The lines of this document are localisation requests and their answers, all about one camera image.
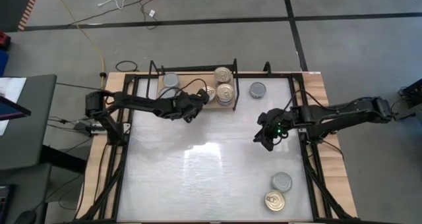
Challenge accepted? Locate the black coiled cable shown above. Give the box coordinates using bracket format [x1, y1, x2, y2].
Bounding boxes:
[115, 59, 140, 73]

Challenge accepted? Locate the white paper sheet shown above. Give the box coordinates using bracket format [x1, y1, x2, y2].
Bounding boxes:
[0, 76, 27, 136]

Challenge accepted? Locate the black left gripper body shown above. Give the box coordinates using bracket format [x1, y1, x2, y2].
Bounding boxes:
[161, 92, 203, 123]

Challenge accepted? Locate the black metal table frame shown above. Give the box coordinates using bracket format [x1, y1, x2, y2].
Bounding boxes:
[75, 61, 359, 224]

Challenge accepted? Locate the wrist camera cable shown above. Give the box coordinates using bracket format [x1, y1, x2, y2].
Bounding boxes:
[154, 78, 209, 101]
[276, 89, 334, 142]

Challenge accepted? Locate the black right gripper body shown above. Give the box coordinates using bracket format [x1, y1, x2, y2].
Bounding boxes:
[256, 107, 295, 142]

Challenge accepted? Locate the black mat orange striped edge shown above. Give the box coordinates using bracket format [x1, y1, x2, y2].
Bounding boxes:
[0, 0, 43, 32]

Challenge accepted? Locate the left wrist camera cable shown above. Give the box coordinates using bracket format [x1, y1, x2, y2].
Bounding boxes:
[154, 78, 209, 101]

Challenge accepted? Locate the blue object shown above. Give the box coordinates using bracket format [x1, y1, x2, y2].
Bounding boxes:
[0, 49, 9, 77]

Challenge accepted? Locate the black computer mouse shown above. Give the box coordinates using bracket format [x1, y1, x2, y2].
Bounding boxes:
[15, 210, 37, 224]

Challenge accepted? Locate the green label tuna can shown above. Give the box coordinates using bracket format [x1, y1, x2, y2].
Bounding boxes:
[162, 72, 181, 89]
[271, 171, 293, 193]
[158, 86, 181, 99]
[249, 81, 267, 99]

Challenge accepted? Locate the black floor equipment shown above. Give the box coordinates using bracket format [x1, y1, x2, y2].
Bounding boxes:
[390, 78, 422, 122]

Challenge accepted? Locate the grey desk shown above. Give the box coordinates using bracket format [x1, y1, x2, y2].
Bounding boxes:
[0, 163, 52, 224]
[0, 73, 57, 172]

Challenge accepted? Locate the white floor cable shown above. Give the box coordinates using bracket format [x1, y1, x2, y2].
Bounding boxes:
[98, 0, 141, 8]

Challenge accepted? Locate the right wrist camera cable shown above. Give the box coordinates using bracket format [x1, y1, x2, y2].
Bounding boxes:
[276, 89, 334, 142]

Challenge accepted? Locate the yellow cable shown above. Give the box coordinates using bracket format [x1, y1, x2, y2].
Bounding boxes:
[49, 0, 106, 76]

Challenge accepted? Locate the dark blue screen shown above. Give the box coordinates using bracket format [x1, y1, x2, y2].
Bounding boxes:
[0, 95, 32, 122]

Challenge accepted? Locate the wooden shelf black frame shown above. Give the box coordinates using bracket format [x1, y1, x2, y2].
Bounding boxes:
[146, 58, 240, 113]

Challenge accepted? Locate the red object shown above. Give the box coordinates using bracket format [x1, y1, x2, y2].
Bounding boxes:
[0, 31, 11, 51]

